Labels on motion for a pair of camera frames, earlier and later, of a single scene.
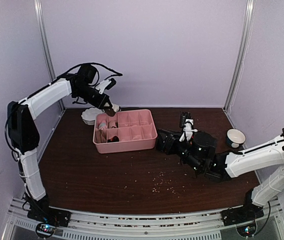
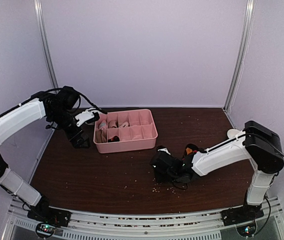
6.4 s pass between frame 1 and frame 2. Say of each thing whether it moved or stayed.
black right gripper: moved
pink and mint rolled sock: stayed
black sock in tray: stayed
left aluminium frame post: stayed
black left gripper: moved
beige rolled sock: stayed
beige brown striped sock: moved
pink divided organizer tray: stayed
